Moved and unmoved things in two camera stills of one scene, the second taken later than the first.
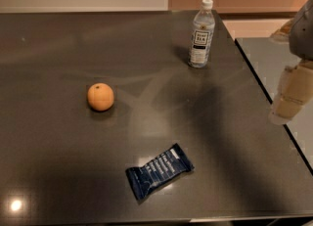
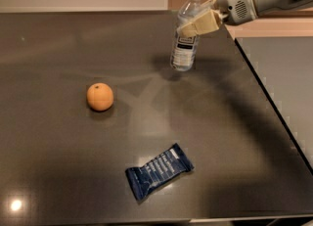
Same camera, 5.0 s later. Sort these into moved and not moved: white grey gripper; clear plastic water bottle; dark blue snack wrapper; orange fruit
Moved: clear plastic water bottle; white grey gripper
Not moved: orange fruit; dark blue snack wrapper
